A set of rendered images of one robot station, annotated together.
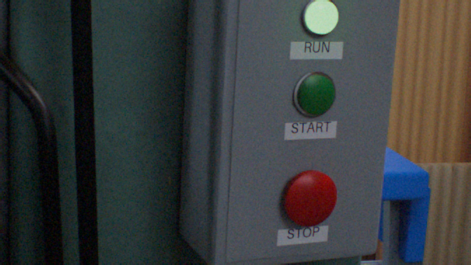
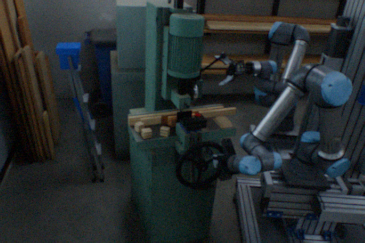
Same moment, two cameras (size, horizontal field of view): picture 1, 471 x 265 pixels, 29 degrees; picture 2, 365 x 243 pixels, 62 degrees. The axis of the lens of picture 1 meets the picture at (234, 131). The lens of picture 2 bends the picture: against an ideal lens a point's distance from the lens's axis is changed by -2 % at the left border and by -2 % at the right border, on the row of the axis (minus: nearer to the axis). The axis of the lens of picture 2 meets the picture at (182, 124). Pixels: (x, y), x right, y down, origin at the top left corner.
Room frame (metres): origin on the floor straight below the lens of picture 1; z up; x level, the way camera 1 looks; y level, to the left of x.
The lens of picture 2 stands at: (0.48, 1.96, 1.79)
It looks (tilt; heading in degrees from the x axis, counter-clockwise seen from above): 29 degrees down; 270
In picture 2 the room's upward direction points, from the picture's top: 4 degrees clockwise
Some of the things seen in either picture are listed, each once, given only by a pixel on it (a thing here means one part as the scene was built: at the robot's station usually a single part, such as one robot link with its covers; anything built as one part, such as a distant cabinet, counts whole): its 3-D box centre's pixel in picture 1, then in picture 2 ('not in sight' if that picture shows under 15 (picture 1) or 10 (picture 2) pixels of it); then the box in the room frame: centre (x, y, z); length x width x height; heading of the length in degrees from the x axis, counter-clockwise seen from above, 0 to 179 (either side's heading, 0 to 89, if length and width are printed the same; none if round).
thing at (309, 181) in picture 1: (310, 198); not in sight; (0.45, -0.04, 1.36); 0.03 x 0.01 x 0.03; 113
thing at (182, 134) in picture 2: not in sight; (191, 134); (0.42, 0.50, 0.92); 0.15 x 0.13 x 0.09; 23
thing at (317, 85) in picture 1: (316, 94); not in sight; (0.46, -0.04, 1.42); 0.02 x 0.01 x 0.02; 113
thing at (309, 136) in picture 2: not in sight; (312, 146); (-0.18, 0.65, 0.98); 0.13 x 0.12 x 0.14; 111
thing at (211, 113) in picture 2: not in sight; (190, 116); (0.43, 0.30, 0.92); 0.61 x 0.02 x 0.04; 23
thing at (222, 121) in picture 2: not in sight; (223, 120); (0.24, 0.31, 0.91); 0.12 x 0.09 x 0.03; 113
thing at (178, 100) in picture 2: not in sight; (180, 99); (0.50, 0.30, 1.03); 0.14 x 0.07 x 0.09; 113
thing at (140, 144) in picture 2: not in sight; (185, 133); (0.46, 0.42, 0.87); 0.61 x 0.30 x 0.06; 23
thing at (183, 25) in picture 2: not in sight; (185, 45); (0.49, 0.32, 1.35); 0.18 x 0.18 x 0.31
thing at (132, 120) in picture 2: not in sight; (178, 114); (0.51, 0.31, 0.93); 0.60 x 0.02 x 0.05; 23
